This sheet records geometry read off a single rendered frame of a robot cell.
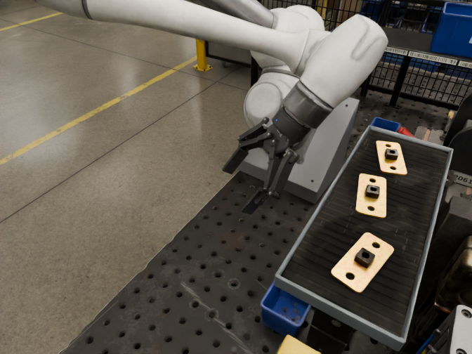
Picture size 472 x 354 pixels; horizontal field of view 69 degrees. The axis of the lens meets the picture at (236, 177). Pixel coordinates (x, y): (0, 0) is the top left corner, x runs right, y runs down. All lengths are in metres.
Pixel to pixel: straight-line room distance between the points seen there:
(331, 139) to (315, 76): 0.50
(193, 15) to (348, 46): 0.29
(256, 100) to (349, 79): 0.34
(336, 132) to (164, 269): 0.66
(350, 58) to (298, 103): 0.12
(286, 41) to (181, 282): 0.64
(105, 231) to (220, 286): 1.26
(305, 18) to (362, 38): 0.40
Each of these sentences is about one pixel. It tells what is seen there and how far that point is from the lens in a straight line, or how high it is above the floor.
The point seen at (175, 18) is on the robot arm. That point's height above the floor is 1.31.
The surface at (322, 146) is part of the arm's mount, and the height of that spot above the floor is 0.86.
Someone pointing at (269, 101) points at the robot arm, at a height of 1.06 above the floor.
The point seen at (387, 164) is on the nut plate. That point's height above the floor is 1.16.
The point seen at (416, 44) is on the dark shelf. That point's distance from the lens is 1.55.
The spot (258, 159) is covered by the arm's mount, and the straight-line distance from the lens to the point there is 1.18.
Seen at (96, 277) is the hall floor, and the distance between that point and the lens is 1.91.
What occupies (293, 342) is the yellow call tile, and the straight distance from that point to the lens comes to 0.37.
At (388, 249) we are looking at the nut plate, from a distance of 0.45.
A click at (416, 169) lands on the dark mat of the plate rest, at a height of 1.16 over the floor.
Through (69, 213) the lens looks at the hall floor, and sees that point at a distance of 2.27.
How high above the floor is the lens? 1.49
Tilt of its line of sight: 41 degrees down
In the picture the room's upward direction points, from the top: straight up
